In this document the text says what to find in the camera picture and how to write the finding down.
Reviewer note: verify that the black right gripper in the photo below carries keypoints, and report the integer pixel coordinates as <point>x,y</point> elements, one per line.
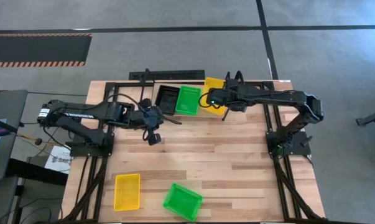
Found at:
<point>237,96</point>

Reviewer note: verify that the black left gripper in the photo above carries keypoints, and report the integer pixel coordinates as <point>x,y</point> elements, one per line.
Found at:
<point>150,118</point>

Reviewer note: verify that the black plastic basket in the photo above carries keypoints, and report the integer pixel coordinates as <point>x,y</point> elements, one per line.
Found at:
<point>167,99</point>

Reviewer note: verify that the yellow plastic basket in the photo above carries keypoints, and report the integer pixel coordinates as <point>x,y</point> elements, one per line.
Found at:
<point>213,83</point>
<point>127,193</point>

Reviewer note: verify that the green plastic basket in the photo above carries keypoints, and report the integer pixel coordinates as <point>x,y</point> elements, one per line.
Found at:
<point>188,101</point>
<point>182,202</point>

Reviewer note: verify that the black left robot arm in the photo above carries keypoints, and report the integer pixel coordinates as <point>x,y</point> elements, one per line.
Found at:
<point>81,115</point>

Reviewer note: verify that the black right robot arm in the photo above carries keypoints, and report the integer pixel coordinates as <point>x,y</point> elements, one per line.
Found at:
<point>283,95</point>

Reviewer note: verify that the black perforated floor strip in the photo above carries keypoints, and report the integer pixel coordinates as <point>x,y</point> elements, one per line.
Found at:
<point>174,74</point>

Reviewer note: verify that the white printed paper sheet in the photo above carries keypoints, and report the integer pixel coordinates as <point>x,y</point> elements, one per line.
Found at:
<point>58,160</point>

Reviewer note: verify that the black hazard-striped floor mat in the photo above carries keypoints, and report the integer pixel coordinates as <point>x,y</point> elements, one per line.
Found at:
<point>38,49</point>

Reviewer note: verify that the black metal rack frame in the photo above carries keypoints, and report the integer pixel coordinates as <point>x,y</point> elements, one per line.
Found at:
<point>167,116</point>

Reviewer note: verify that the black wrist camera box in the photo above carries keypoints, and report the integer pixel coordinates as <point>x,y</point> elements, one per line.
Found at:
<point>218,97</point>

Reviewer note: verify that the black aluminium table frame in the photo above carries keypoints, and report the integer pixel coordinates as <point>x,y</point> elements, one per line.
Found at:
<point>125,84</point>

